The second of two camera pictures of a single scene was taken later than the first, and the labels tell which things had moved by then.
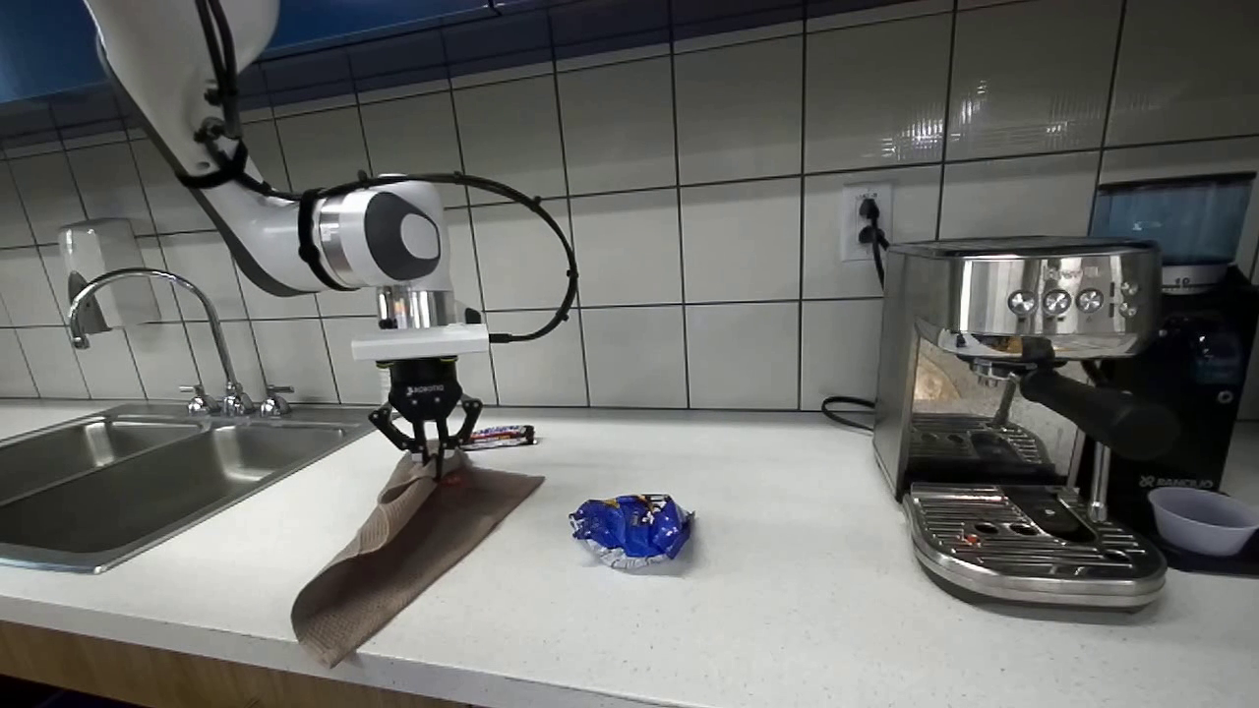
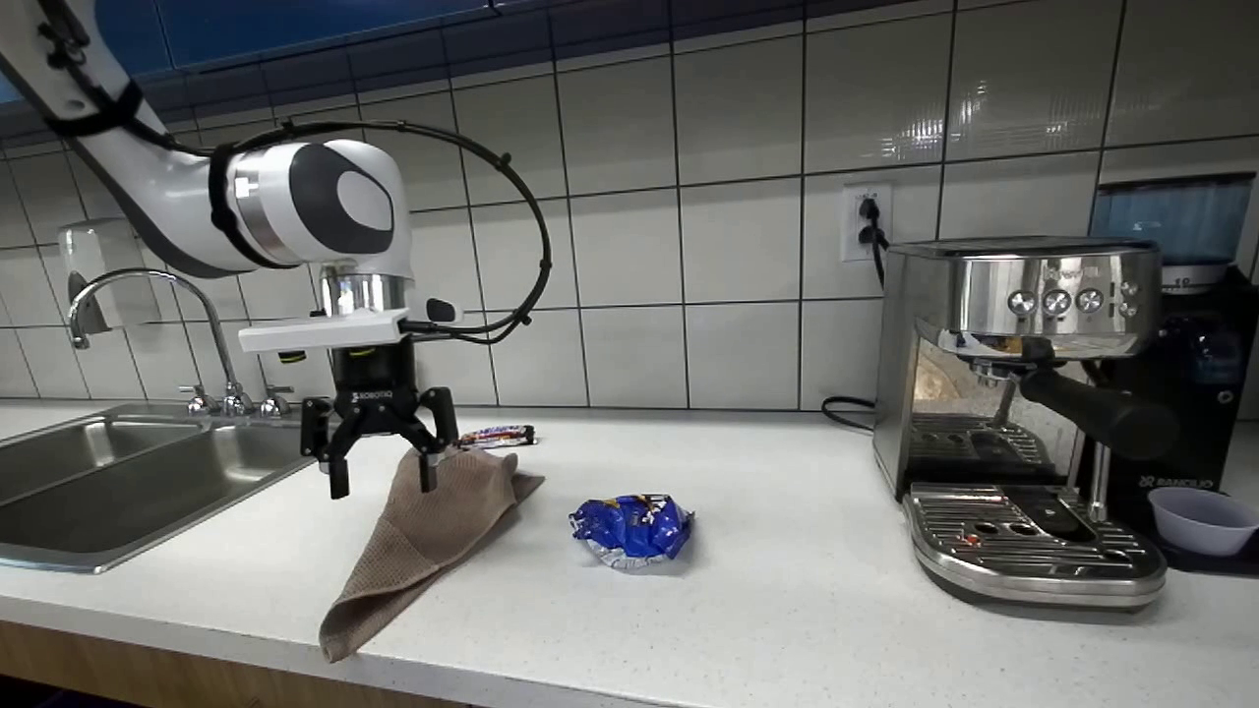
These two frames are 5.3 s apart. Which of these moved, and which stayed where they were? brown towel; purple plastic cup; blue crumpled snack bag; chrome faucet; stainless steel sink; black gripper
Moved: black gripper; brown towel
Stayed: purple plastic cup; blue crumpled snack bag; stainless steel sink; chrome faucet
